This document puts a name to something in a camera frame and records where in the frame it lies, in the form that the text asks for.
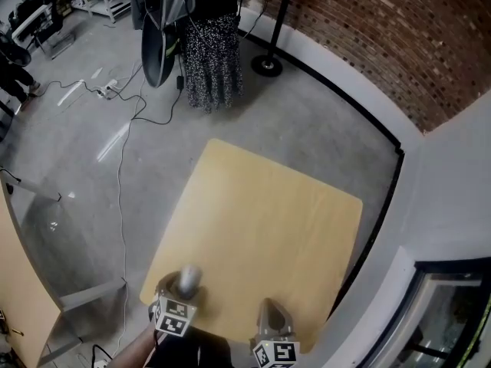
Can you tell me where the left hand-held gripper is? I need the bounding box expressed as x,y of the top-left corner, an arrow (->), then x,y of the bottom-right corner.
148,271 -> 207,338

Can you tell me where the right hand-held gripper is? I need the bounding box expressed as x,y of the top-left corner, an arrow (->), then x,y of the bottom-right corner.
249,297 -> 302,368

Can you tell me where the grey computer mouse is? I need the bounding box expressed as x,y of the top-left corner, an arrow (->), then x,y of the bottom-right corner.
178,264 -> 203,299

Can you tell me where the person's left forearm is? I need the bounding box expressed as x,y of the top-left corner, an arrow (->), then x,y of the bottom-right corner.
112,321 -> 159,368

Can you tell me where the small square wooden table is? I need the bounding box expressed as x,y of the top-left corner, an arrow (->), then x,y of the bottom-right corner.
139,138 -> 364,355

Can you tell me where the black oval disc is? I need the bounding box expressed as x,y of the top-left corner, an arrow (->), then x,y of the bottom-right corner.
140,12 -> 182,89

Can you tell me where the black coat rack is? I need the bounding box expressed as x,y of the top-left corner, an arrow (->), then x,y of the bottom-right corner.
250,0 -> 297,78

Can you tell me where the black office chair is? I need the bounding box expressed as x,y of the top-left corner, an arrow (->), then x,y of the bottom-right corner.
33,0 -> 77,60

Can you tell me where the short black looped cable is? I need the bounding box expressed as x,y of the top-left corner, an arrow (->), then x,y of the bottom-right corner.
91,343 -> 114,363

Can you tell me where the black window frame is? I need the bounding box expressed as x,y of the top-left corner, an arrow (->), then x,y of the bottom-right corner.
359,256 -> 491,368

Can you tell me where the black floor cable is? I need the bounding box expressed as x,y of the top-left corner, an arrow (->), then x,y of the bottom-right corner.
37,50 -> 186,127

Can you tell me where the thin black desk cable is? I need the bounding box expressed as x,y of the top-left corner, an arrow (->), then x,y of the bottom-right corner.
0,167 -> 22,184

